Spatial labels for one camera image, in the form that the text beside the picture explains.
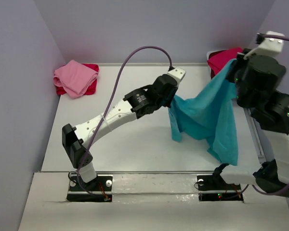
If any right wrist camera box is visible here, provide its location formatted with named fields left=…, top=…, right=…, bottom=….
left=244, top=31, right=285, bottom=60

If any magenta t shirt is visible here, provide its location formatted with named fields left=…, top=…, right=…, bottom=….
left=207, top=47, right=243, bottom=76

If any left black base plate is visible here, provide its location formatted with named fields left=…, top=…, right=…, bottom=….
left=66, top=172, right=113, bottom=203

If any red folded t shirt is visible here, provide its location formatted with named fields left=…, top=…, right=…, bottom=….
left=55, top=63, right=100, bottom=96

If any pink folded t shirt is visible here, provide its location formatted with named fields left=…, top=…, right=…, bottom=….
left=53, top=59, right=98, bottom=99

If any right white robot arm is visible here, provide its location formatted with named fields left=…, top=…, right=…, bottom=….
left=213, top=49, right=289, bottom=198

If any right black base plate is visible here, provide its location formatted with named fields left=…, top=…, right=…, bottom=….
left=194, top=175, right=244, bottom=202

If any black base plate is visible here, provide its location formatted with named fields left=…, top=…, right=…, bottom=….
left=66, top=172, right=113, bottom=203
left=194, top=175, right=244, bottom=202

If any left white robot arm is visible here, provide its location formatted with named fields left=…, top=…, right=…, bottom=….
left=62, top=73, right=182, bottom=191

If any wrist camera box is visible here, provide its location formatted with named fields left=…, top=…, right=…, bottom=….
left=244, top=31, right=285, bottom=60
left=167, top=67, right=186, bottom=85

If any turquoise t shirt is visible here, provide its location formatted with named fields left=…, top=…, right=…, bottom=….
left=169, top=59, right=238, bottom=166

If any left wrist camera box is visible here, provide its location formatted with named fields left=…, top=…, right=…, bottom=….
left=167, top=67, right=186, bottom=85

